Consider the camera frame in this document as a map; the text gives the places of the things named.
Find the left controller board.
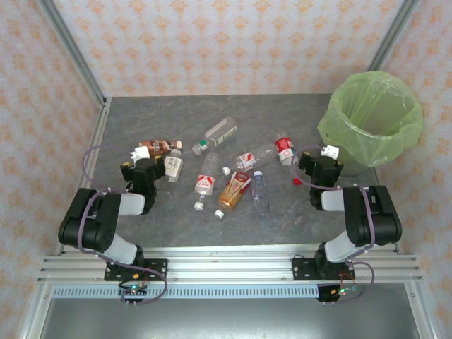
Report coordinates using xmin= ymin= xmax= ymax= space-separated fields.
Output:
xmin=117 ymin=280 xmax=149 ymax=298

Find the aluminium table side rail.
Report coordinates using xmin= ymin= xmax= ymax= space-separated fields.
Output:
xmin=56 ymin=97 xmax=112 ymax=256

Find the small white label bottle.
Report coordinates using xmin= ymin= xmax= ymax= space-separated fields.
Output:
xmin=163 ymin=148 xmax=184 ymax=184

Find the controller board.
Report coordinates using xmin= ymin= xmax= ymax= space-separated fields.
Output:
xmin=317 ymin=284 xmax=362 ymax=303
xmin=117 ymin=280 xmax=149 ymax=298

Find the aluminium frame post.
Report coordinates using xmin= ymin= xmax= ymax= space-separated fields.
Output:
xmin=37 ymin=0 xmax=108 ymax=107
xmin=367 ymin=0 xmax=421 ymax=71

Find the clear bluish bottle white cap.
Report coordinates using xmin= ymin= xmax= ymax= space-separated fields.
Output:
xmin=251 ymin=170 xmax=271 ymax=219

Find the orange tea bottle red label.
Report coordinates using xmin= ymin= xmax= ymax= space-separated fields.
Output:
xmin=214 ymin=171 xmax=252 ymax=219

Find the clear bottle green label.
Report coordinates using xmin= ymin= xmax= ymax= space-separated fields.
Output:
xmin=191 ymin=116 xmax=238 ymax=156

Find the aluminium lower frame rail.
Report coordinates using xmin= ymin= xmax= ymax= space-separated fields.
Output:
xmin=19 ymin=282 xmax=54 ymax=339
xmin=404 ymin=282 xmax=439 ymax=339

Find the grey waste bin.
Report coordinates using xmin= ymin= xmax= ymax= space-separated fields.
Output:
xmin=319 ymin=139 xmax=370 ymax=177

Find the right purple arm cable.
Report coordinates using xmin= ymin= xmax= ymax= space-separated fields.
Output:
xmin=291 ymin=145 xmax=376 ymax=304

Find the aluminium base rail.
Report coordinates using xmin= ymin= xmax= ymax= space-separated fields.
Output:
xmin=37 ymin=246 xmax=424 ymax=284

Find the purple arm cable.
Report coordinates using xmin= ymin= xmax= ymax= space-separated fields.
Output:
xmin=76 ymin=145 xmax=169 ymax=307
xmin=291 ymin=145 xmax=376 ymax=304

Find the clear bottle red white label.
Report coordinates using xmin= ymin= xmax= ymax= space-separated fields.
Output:
xmin=222 ymin=143 xmax=278 ymax=176
xmin=194 ymin=151 xmax=222 ymax=212

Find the grey metal panel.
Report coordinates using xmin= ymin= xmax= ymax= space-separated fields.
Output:
xmin=49 ymin=298 xmax=417 ymax=339

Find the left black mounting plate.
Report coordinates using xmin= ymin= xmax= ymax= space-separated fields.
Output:
xmin=104 ymin=258 xmax=169 ymax=282

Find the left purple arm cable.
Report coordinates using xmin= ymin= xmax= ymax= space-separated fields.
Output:
xmin=76 ymin=145 xmax=169 ymax=307

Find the brown label drink bottle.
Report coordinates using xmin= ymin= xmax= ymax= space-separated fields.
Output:
xmin=138 ymin=139 xmax=183 ymax=157

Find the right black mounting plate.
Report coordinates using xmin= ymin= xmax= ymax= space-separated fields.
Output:
xmin=292 ymin=256 xmax=356 ymax=282

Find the right controller board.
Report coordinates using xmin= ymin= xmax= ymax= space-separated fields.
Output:
xmin=317 ymin=284 xmax=362 ymax=303

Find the grey slotted cable duct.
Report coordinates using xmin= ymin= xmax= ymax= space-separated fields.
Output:
xmin=52 ymin=285 xmax=321 ymax=300

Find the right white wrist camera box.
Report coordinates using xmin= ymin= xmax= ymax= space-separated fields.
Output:
xmin=320 ymin=144 xmax=340 ymax=160

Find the black mounting plate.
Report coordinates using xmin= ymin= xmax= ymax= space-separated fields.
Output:
xmin=292 ymin=256 xmax=356 ymax=282
xmin=104 ymin=258 xmax=169 ymax=282

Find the clear bottle red cap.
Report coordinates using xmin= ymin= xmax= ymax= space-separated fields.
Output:
xmin=274 ymin=130 xmax=302 ymax=186

